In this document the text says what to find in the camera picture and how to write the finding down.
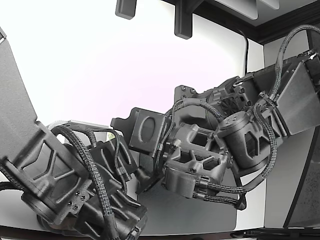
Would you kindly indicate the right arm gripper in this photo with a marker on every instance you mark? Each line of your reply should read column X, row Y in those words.
column 147, row 130

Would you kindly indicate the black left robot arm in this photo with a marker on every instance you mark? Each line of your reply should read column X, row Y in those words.
column 17, row 100

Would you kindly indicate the long black post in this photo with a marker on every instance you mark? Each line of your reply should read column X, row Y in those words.
column 183, row 22

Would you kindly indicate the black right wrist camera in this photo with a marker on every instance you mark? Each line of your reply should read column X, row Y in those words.
column 147, row 180

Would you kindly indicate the light grey panel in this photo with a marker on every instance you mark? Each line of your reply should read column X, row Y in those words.
column 270, row 3
column 240, row 7

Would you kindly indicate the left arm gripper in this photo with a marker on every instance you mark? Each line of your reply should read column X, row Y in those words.
column 100, row 156

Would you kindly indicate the black border frame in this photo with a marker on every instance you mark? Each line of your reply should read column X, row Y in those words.
column 225, row 18

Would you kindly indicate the dark grey rectangular mat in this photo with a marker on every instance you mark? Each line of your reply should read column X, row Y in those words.
column 187, row 215

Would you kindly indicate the short black post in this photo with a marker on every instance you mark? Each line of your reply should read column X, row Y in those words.
column 125, row 8

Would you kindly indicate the black diagonal frame bar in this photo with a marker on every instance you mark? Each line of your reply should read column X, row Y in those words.
column 298, row 190

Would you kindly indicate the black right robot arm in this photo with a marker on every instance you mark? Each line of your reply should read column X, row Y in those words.
column 300, row 100

